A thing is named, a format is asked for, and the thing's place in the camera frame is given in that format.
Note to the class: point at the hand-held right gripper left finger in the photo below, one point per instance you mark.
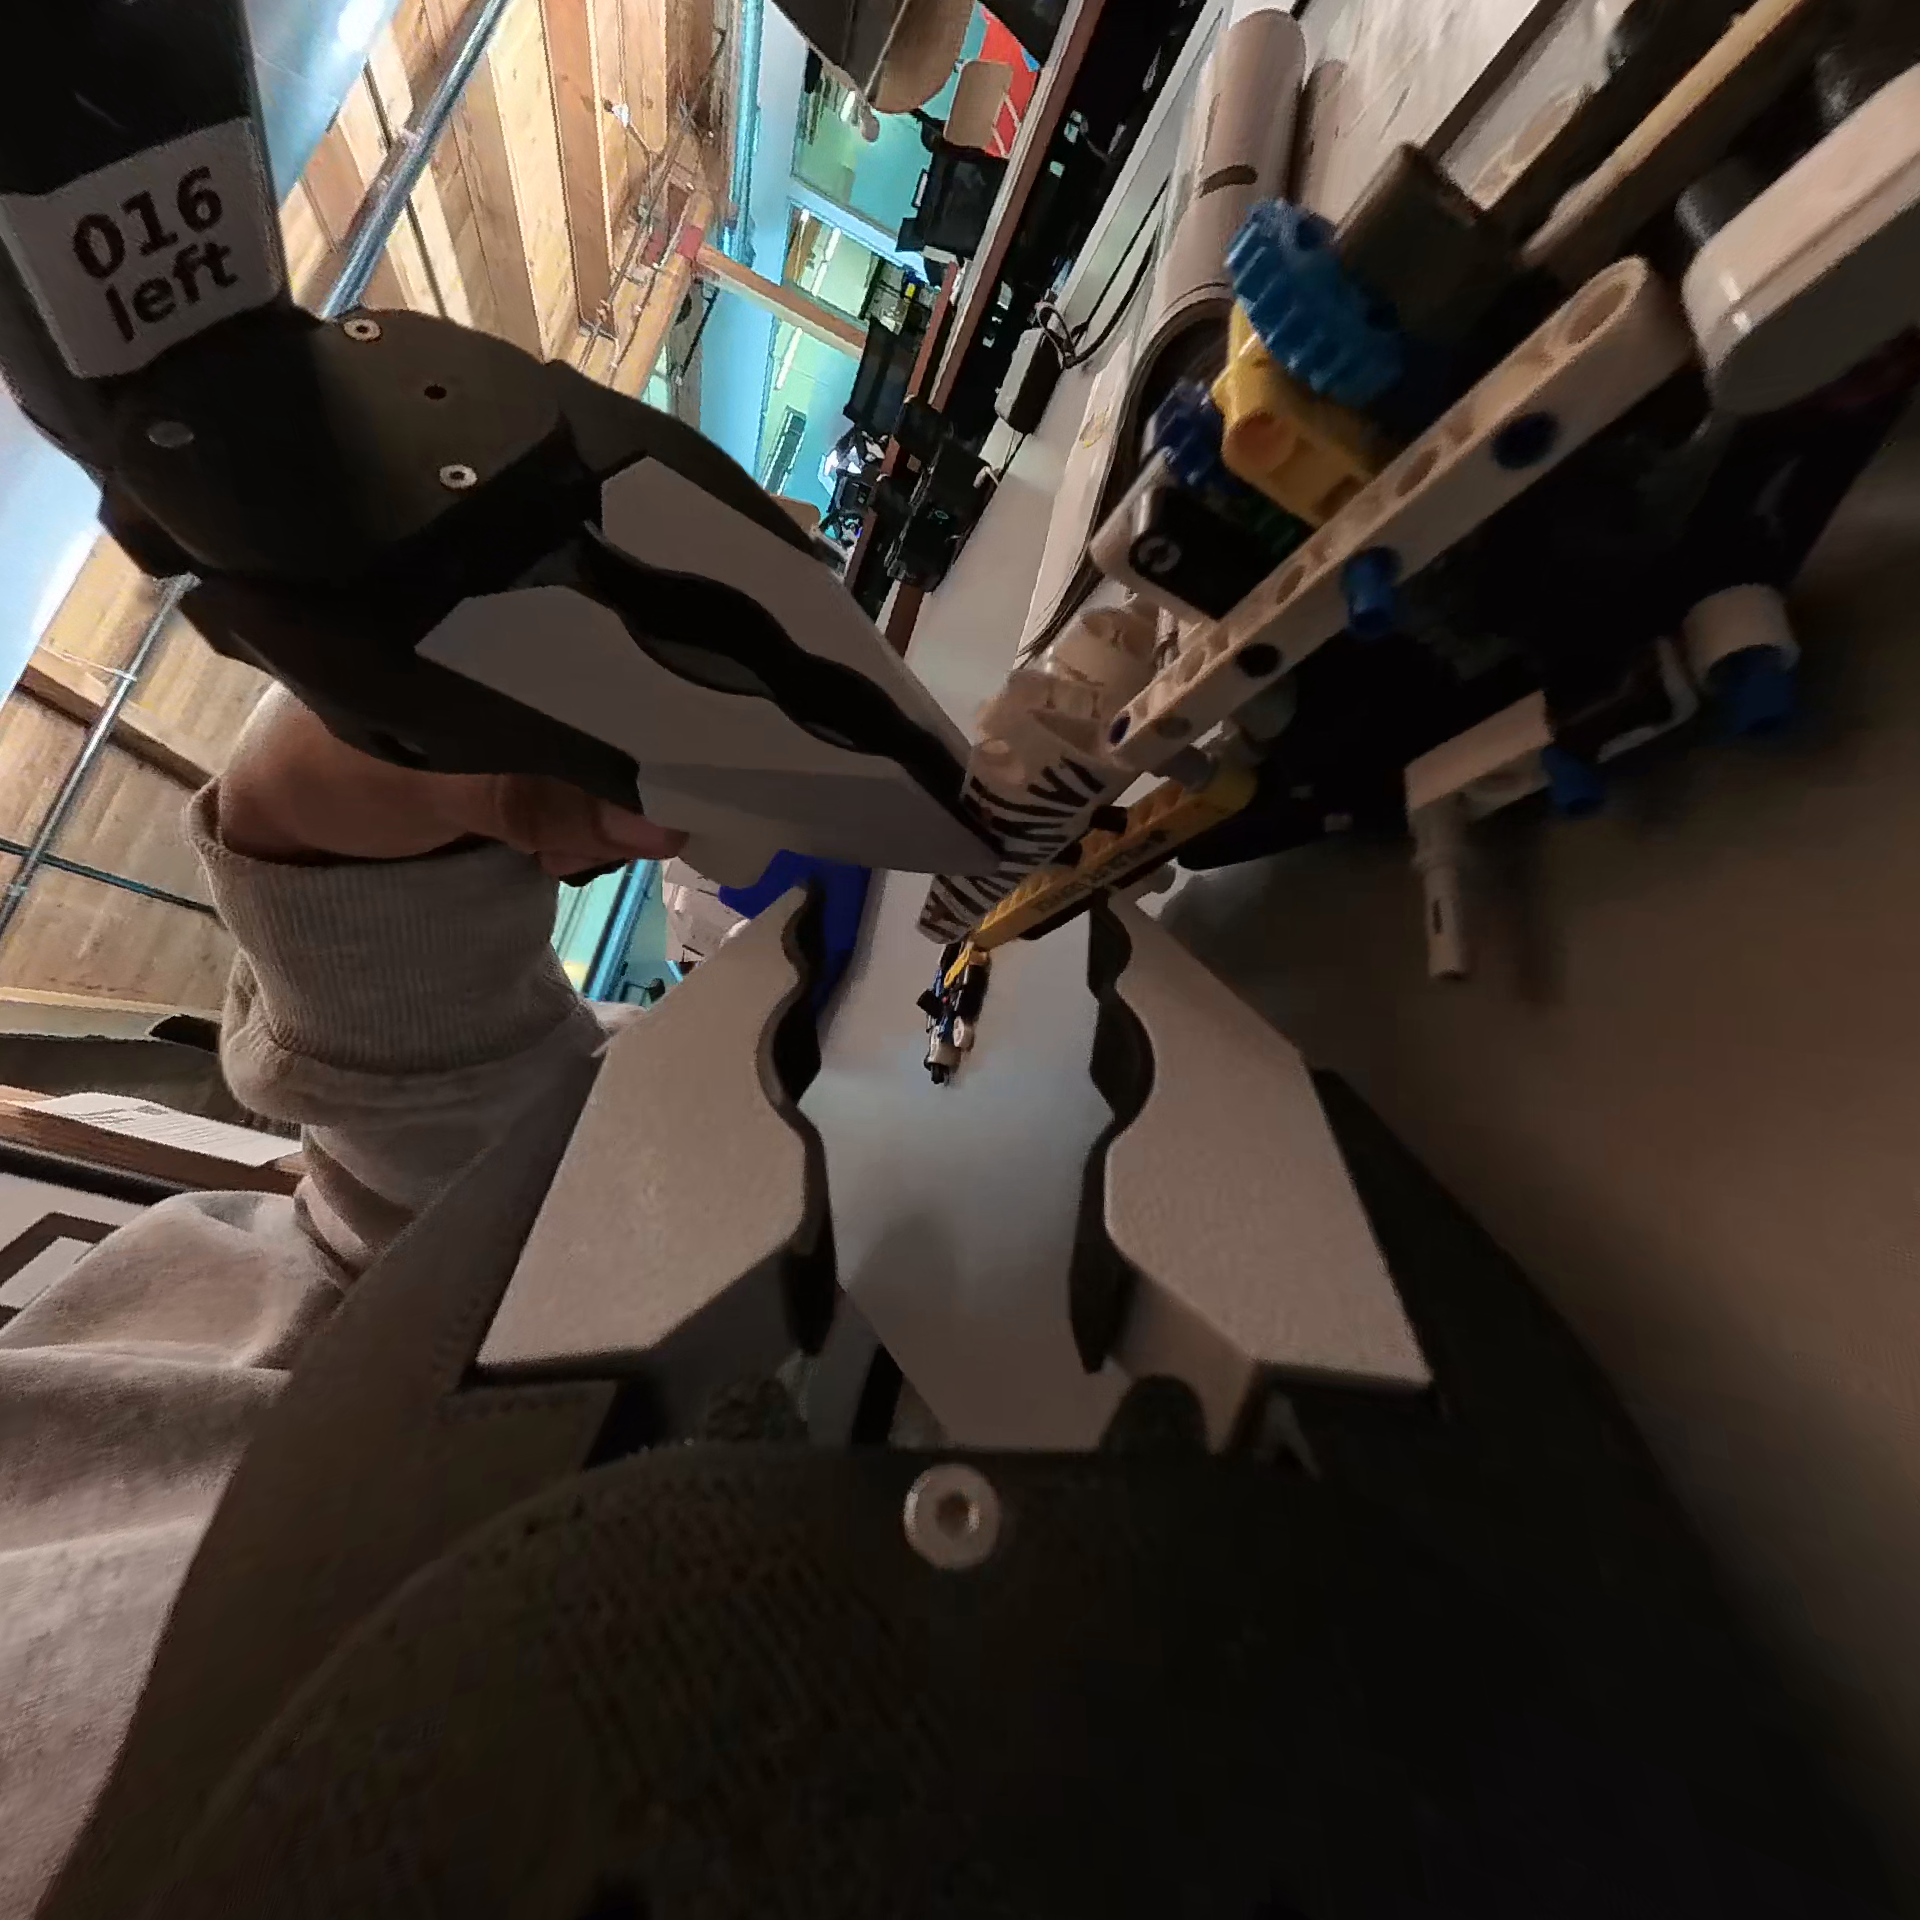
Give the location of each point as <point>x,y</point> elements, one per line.
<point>661,1200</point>

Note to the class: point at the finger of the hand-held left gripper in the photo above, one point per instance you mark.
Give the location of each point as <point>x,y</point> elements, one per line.
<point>751,780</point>
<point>751,549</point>

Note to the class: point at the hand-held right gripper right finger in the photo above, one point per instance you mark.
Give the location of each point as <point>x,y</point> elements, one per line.
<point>1247,1200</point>

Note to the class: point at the lego plane model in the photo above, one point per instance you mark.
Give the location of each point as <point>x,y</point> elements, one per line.
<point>1426,479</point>

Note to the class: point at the person's left forearm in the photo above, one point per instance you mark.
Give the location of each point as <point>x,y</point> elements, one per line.
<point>392,1022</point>

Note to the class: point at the small cluster of lego pieces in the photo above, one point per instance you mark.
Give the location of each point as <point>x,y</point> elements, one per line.
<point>951,1022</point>

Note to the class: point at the person's left hand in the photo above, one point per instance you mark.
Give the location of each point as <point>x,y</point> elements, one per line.
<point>392,805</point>

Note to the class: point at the blue plastic bin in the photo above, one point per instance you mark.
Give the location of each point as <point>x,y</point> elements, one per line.
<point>836,899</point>

